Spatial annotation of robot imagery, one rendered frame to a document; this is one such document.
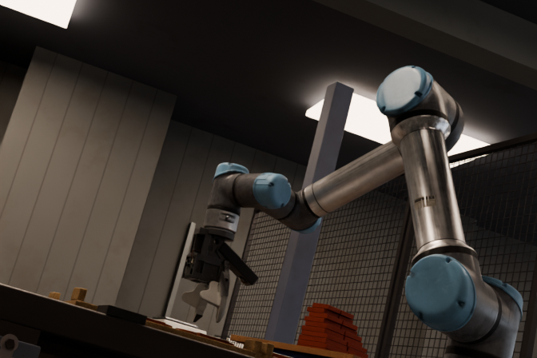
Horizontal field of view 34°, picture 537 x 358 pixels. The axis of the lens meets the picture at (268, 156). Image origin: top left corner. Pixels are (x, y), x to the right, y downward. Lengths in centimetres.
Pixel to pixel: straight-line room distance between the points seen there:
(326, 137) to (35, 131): 310
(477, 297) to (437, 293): 7
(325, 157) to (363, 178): 222
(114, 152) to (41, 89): 71
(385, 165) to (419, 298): 44
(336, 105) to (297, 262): 77
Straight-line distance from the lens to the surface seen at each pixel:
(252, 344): 192
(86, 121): 679
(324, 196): 194
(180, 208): 747
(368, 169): 190
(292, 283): 398
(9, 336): 159
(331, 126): 417
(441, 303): 151
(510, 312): 165
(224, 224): 194
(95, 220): 667
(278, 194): 188
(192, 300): 201
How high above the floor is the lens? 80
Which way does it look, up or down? 16 degrees up
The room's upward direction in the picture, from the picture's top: 15 degrees clockwise
